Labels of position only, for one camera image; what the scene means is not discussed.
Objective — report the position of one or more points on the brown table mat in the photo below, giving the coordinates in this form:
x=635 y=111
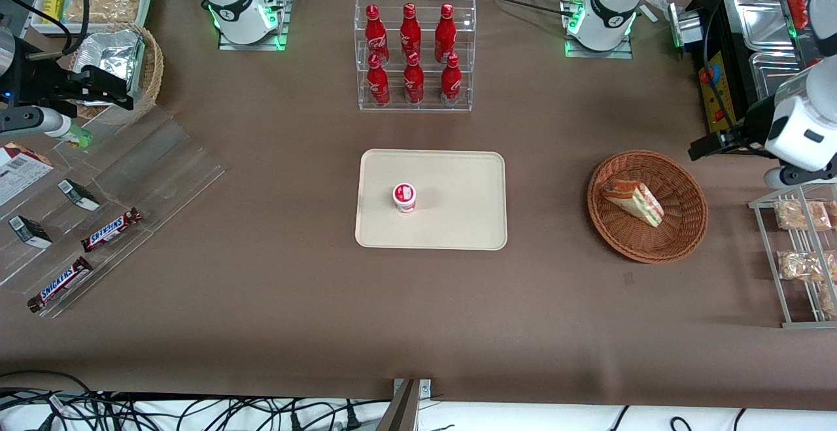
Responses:
x=274 y=326

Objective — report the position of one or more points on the yellow snack box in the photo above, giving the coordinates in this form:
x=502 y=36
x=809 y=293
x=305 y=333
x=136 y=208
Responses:
x=52 y=7

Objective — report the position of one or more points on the red white carton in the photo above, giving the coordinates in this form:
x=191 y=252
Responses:
x=19 y=172

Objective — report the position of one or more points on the light wicker basket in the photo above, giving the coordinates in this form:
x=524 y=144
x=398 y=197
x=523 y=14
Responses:
x=152 y=71

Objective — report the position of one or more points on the grey metal bracket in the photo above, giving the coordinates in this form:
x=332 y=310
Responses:
x=425 y=388

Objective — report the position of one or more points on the red cola bottle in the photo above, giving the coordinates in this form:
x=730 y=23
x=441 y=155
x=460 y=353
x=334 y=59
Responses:
x=450 y=83
x=378 y=83
x=445 y=32
x=413 y=81
x=375 y=33
x=410 y=31

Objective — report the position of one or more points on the black yellow control box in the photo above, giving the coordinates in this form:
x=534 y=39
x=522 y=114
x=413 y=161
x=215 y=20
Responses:
x=716 y=58

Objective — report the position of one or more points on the small black white box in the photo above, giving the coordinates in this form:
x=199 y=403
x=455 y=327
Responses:
x=30 y=231
x=78 y=194

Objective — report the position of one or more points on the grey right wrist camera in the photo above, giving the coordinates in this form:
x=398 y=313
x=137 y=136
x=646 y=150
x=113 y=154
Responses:
x=29 y=122

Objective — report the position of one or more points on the steel tray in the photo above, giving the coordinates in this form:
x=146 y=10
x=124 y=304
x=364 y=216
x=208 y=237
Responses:
x=762 y=22
x=771 y=74

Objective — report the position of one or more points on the clear bag of granola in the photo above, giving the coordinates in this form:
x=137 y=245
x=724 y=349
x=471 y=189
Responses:
x=833 y=212
x=801 y=265
x=801 y=215
x=829 y=301

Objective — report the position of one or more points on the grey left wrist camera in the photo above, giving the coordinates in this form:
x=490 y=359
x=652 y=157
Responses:
x=798 y=178

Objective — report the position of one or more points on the small silver device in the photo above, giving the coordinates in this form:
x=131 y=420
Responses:
x=683 y=25

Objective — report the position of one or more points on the clear plastic wrapper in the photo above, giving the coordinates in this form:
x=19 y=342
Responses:
x=659 y=2

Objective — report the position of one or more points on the brown wicker basket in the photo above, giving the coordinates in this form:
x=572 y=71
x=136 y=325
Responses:
x=683 y=222

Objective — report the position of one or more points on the silver foil bag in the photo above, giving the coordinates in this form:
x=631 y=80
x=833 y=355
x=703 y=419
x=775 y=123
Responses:
x=111 y=55

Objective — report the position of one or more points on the triangular sandwich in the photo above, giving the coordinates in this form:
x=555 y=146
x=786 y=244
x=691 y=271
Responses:
x=631 y=202

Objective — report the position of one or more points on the green white small bottle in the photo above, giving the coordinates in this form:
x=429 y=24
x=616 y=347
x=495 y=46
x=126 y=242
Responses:
x=77 y=137

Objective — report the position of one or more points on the red white yogurt cup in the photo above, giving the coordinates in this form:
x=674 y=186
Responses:
x=405 y=197

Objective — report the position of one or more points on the snickers chocolate bar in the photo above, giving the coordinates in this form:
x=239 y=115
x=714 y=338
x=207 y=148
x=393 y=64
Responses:
x=60 y=284
x=111 y=230

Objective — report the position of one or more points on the clear acrylic bottle rack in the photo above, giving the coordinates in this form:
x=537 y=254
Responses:
x=471 y=32

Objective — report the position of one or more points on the clear bag of crackers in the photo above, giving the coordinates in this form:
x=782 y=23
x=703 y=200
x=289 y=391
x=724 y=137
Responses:
x=104 y=9

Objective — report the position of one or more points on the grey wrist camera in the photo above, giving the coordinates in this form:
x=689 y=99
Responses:
x=29 y=122
x=798 y=178

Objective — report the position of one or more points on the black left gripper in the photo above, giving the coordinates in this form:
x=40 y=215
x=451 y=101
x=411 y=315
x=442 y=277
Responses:
x=745 y=131

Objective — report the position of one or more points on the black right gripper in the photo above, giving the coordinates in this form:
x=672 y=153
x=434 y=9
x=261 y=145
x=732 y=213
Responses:
x=40 y=81

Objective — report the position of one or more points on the beige plastic tray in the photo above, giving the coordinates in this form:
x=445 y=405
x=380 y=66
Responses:
x=458 y=212

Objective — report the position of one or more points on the clear acrylic stepped display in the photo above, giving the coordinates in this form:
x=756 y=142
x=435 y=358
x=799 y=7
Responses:
x=170 y=163

